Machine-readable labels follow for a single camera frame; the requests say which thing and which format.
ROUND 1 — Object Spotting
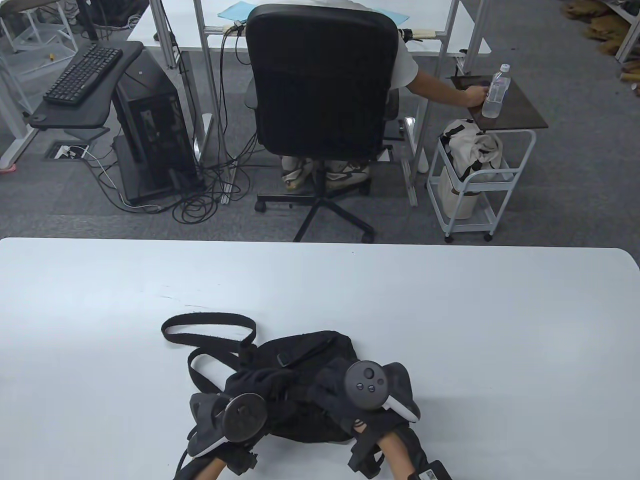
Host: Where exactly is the clear plastic water bottle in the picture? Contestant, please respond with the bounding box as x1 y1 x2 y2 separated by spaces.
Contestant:
482 63 512 119

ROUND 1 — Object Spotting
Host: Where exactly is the floor power outlet box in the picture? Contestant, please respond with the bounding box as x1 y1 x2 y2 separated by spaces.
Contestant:
42 141 94 161

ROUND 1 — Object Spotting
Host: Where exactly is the black shoulder strap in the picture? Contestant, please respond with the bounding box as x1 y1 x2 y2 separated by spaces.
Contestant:
161 312 258 353
188 346 243 398

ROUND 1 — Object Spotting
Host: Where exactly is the white desk with metal frame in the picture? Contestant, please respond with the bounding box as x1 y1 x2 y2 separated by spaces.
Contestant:
126 0 493 207

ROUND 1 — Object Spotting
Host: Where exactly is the black office chair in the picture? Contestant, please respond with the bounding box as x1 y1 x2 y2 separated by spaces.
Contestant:
244 4 401 244

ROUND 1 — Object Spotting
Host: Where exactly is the pile of brown cardboard pieces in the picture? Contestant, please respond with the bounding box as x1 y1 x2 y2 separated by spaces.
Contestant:
560 0 640 96

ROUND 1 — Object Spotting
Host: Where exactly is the tangle of black cables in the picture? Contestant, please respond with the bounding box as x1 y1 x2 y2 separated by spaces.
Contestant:
170 25 263 226

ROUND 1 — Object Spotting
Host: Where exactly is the black keyboard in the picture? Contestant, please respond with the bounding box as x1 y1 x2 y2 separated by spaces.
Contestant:
43 43 124 107

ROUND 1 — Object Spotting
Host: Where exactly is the person's right hand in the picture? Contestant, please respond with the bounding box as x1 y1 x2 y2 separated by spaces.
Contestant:
307 357 401 441

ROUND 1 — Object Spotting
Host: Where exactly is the black wrist sensor box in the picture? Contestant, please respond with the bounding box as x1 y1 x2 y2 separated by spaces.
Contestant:
414 459 455 480

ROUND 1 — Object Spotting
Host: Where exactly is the dark grey tracking controller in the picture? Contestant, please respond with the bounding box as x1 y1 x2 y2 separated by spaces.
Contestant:
186 392 269 459
344 361 422 423

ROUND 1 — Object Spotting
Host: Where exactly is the white wire rack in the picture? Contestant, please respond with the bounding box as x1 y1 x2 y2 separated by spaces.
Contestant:
0 0 82 91

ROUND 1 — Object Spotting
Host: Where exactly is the black monitor stand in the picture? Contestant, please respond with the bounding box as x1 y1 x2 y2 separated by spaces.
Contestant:
75 0 103 42

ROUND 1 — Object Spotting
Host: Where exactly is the black curved side desk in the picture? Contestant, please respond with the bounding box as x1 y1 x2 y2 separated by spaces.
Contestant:
27 41 146 143

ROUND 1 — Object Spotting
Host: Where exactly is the white cart with brown top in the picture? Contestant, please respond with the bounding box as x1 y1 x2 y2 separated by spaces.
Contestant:
426 75 550 244

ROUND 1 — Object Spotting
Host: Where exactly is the black computer tower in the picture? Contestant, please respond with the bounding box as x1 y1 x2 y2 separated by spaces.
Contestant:
111 50 203 202

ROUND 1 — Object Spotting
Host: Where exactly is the black fabric bag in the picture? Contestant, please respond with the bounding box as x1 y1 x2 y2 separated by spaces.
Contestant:
222 330 361 445

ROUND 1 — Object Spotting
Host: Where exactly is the white tote bag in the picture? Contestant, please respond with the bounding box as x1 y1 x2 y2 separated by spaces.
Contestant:
437 166 482 221

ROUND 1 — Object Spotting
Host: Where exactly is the white desk frame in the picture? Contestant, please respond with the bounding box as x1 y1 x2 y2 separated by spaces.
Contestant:
0 65 40 171

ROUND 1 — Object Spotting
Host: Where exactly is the person's left hand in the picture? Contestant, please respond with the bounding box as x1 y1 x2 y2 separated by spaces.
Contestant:
222 369 301 474

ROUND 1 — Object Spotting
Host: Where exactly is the white shelf frame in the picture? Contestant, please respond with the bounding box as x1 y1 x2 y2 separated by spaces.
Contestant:
614 0 640 65

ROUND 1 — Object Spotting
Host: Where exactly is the light blue paper folder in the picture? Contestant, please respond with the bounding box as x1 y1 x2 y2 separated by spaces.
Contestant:
218 1 262 21

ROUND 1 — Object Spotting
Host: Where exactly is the thin white cable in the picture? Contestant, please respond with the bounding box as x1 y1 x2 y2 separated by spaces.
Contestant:
70 147 166 212

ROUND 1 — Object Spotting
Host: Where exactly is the cream bag with black straps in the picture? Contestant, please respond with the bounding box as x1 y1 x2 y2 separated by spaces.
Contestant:
440 119 506 182

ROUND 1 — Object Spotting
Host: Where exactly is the person's right forearm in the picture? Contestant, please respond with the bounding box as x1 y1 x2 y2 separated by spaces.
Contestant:
350 427 426 480

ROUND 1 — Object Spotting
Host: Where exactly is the person's left forearm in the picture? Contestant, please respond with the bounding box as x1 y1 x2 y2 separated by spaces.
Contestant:
175 450 231 480

